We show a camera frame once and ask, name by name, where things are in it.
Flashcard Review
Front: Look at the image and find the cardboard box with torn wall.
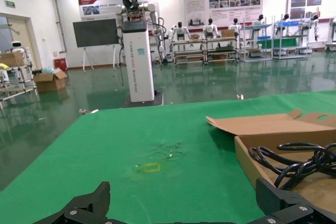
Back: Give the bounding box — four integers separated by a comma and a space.
206, 108, 336, 217

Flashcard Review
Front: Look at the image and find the white tube shelving rack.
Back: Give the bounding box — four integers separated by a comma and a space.
0, 50, 39, 104

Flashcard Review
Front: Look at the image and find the black board on stand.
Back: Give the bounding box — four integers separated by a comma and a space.
72, 18, 118, 70

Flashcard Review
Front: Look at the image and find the tube frame workbench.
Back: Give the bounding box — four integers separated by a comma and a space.
170, 36, 208, 65
204, 35, 240, 63

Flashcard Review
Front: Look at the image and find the green table cloth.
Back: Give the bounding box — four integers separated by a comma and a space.
0, 90, 336, 224

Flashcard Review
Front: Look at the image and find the dark pedestal base plate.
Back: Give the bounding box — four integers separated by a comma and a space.
121, 91, 165, 109

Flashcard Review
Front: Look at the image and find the shelving rack with green panel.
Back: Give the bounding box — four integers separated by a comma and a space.
271, 20, 313, 59

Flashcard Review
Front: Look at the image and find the white black humanoid robot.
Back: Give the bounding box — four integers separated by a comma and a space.
203, 18, 221, 38
167, 21, 192, 51
308, 13, 321, 42
278, 13, 292, 29
251, 14, 266, 33
227, 17, 243, 37

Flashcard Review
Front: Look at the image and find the grey doorway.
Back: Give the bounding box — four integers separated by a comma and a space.
0, 12, 43, 71

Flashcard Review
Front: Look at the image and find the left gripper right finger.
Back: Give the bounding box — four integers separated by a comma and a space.
251, 177, 336, 224

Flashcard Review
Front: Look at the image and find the small white round-head robot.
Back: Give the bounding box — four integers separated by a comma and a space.
10, 40, 32, 61

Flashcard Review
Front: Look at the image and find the large wall poster with photos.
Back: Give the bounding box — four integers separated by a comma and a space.
183, 0, 264, 29

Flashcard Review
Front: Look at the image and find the open cardboard floor box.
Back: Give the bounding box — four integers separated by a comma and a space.
33, 69, 68, 92

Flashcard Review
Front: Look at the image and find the black power cord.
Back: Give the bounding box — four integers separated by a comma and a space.
248, 142, 336, 190

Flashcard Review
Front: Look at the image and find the cardboard box on rack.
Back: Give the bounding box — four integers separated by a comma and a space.
0, 51, 26, 67

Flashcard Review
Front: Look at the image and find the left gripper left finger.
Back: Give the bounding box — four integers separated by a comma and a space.
33, 181, 111, 224

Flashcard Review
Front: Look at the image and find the white wall pipe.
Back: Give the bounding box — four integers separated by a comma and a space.
50, 0, 68, 54

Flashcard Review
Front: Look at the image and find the white pedestal robot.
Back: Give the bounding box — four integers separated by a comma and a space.
114, 0, 166, 104

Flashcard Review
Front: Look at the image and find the red bin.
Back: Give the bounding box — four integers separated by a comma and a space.
54, 57, 68, 71

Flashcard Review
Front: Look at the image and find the wall poster with red header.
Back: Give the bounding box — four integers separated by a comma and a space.
78, 0, 160, 22

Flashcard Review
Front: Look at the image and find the shelving rack with blue bins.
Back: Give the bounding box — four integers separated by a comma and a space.
240, 23, 273, 62

